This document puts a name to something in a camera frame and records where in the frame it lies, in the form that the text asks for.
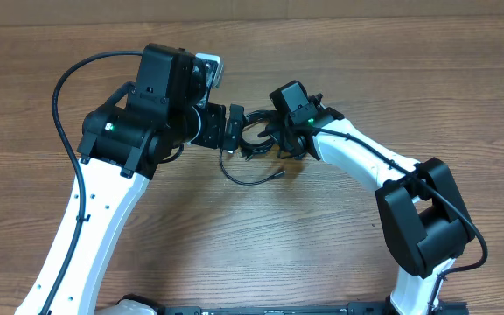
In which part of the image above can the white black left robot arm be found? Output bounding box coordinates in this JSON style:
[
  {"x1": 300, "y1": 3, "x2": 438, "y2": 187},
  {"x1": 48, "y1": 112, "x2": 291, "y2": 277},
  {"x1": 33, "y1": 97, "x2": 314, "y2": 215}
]
[{"x1": 17, "y1": 44, "x2": 242, "y2": 314}]

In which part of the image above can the thin black USB cable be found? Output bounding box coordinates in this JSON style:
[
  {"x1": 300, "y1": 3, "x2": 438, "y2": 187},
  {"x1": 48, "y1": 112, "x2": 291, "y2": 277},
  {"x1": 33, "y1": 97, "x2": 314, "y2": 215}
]
[{"x1": 218, "y1": 148, "x2": 286, "y2": 186}]

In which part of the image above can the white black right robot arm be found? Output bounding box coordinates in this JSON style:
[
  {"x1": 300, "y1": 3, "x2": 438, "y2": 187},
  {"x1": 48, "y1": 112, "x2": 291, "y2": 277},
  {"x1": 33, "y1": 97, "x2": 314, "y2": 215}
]
[{"x1": 222, "y1": 80, "x2": 483, "y2": 314}]

